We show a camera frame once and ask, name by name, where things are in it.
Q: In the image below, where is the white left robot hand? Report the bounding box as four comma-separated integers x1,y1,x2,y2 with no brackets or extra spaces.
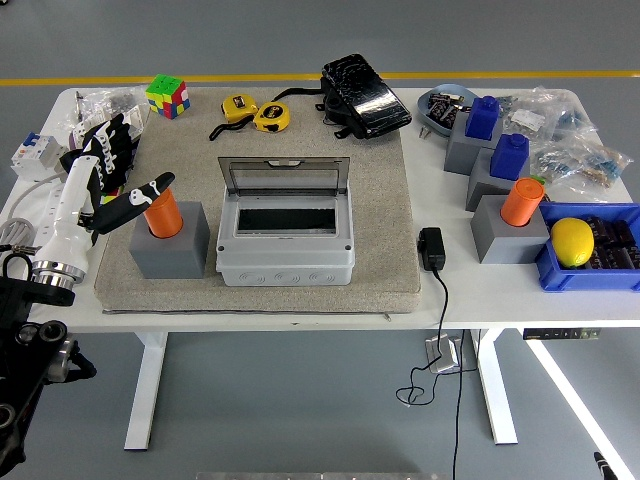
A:
33,113,176,272

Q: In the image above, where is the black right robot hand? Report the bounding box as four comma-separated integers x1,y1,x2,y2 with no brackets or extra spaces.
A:
592,451,614,480

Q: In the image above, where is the orange cylinder battery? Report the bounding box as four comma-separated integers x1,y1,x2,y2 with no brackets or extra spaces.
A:
143,187,184,239
500,177,545,227

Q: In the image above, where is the smoky transparent box lid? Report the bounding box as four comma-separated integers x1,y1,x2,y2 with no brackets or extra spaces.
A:
217,155,351,197

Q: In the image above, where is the small white socket box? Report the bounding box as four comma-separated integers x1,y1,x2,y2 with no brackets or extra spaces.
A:
122,109,146,137

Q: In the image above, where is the blue block battery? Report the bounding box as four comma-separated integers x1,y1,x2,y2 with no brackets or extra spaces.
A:
489,133,531,182
464,95,503,140

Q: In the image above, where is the white blue circuit breaker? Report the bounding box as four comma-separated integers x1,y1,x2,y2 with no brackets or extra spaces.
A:
10,131,69,182

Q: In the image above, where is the clear bag of small hardware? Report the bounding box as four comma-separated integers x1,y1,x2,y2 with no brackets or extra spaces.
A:
74,87,151,141

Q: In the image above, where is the grey block with round hole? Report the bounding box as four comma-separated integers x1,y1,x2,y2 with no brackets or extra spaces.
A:
128,201,210,280

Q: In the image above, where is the white table leg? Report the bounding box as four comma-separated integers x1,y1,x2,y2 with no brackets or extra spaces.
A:
123,330,169,451
469,328,519,446

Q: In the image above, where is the black table control panel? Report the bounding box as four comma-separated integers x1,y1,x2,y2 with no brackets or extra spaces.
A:
522,327,602,341

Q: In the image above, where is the blue plastic bin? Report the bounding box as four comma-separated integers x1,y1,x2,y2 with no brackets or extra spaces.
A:
533,201,640,294

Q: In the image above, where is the yellow lemon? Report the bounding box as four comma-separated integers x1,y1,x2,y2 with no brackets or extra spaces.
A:
550,217,596,269

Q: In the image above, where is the grey block holder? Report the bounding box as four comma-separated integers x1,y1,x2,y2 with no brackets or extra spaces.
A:
465,147,531,213
444,112,504,176
470,194,551,265

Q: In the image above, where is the black power adapter plug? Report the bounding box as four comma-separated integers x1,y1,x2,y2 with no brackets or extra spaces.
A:
417,227,447,273

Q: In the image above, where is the grey-brown mat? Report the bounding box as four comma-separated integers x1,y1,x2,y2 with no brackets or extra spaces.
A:
93,87,422,315

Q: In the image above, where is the shiny black pouch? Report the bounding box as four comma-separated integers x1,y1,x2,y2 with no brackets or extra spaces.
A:
272,52,413,141

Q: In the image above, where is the clear bag of blue parts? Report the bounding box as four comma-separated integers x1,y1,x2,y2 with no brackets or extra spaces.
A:
548,87,602,146

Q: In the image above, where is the clear bag with white label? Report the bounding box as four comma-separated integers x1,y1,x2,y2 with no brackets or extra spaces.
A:
501,92,557,146

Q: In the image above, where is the blue-grey dish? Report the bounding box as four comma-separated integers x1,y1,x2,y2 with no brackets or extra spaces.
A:
417,83,482,137

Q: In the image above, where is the small black capacitor pile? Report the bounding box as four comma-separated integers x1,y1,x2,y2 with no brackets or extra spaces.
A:
427,91,464,126

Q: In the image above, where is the yellow tape measure with strap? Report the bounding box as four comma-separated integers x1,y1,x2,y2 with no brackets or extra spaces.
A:
208,94,260,142

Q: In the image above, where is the silver metal bracket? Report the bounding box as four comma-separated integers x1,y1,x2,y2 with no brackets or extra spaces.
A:
424,337,461,375

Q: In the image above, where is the grey electrical enclosure box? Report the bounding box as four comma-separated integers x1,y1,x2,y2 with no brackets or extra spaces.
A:
215,192,356,287

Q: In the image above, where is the black adapter cord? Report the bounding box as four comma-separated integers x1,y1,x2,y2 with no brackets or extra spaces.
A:
396,268,480,480

